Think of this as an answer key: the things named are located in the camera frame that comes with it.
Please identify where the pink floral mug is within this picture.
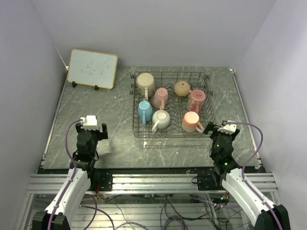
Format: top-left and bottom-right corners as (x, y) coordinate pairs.
(188, 90), (206, 114)

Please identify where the salmon pink mug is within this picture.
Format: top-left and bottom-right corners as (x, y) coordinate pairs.
(182, 111), (204, 133)

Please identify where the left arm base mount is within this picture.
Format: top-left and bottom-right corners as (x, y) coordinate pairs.
(89, 169), (113, 191)

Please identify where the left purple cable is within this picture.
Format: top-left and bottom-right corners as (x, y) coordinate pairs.
(65, 119), (84, 230)

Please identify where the white speckled mug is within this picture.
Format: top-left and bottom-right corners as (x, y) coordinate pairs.
(151, 110), (170, 132)

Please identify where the large beige mug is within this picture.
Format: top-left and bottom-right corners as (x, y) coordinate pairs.
(136, 73), (155, 101)

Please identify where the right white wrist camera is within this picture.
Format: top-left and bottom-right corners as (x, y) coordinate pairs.
(218, 120), (236, 135)

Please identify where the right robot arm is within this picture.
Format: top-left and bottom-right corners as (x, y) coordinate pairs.
(203, 120), (291, 230)

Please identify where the blue mug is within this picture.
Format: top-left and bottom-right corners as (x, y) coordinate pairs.
(138, 101), (153, 125)

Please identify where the yellow framed whiteboard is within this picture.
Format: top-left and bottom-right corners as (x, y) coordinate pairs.
(67, 48), (118, 89)

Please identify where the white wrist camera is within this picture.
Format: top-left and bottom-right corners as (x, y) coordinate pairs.
(218, 120), (236, 135)
(80, 115), (99, 130)

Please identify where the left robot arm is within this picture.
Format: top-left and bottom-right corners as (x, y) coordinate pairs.
(32, 119), (108, 230)

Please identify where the aluminium frame rail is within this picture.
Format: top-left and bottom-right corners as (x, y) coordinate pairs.
(25, 172), (279, 194)

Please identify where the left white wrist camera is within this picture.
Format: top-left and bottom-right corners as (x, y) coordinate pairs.
(80, 115), (99, 130)

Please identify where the light pink faceted mug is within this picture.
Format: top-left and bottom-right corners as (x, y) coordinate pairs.
(153, 87), (168, 110)

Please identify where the wire dish rack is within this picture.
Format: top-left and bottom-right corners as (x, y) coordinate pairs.
(130, 71), (215, 138)

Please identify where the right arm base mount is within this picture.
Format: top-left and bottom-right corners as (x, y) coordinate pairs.
(191, 173), (224, 191)

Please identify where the cable bundle under table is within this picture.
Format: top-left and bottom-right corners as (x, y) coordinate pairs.
(81, 193), (264, 230)

